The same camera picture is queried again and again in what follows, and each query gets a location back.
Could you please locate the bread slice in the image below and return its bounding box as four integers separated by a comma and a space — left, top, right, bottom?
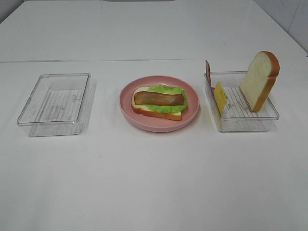
131, 86, 182, 121
240, 51, 280, 112

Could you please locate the clear right plastic tray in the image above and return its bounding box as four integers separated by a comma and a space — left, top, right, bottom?
204, 71, 280, 132

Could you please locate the upright bread slice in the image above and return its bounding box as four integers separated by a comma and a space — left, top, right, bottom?
240, 51, 280, 112

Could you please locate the pink round plate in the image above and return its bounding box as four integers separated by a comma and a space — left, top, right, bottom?
119, 76, 200, 132

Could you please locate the yellow cheese slice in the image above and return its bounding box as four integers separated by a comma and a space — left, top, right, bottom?
213, 81, 227, 132

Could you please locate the clear left plastic tray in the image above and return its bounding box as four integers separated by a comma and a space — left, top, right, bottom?
17, 73, 93, 137

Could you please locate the green lettuce leaf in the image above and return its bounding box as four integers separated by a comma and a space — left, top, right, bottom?
145, 85, 188, 114

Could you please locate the clear plastic tray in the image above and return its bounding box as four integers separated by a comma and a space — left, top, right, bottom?
204, 71, 280, 132
17, 73, 93, 137

